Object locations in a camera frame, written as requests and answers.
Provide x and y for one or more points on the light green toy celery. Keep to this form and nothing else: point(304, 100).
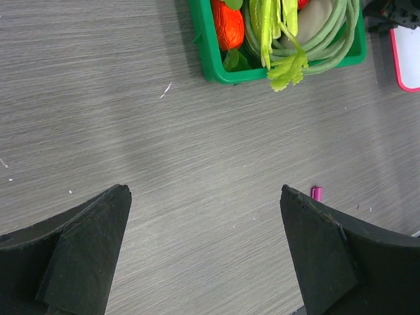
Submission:
point(271, 29)

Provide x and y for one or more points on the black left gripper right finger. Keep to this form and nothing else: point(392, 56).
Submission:
point(345, 265)

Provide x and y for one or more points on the pink framed whiteboard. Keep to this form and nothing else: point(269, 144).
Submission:
point(405, 47)

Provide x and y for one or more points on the green toy long beans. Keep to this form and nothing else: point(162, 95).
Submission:
point(329, 46)

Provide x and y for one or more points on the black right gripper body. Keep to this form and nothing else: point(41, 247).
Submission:
point(392, 13)

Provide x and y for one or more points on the green plastic vegetable tray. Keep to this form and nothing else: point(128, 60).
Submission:
point(241, 65)

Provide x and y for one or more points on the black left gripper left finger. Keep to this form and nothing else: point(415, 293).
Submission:
point(65, 264)

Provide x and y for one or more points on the white marker with pink cap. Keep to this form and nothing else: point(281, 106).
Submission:
point(316, 193)

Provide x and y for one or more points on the orange toy carrot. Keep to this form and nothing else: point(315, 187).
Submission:
point(229, 23)

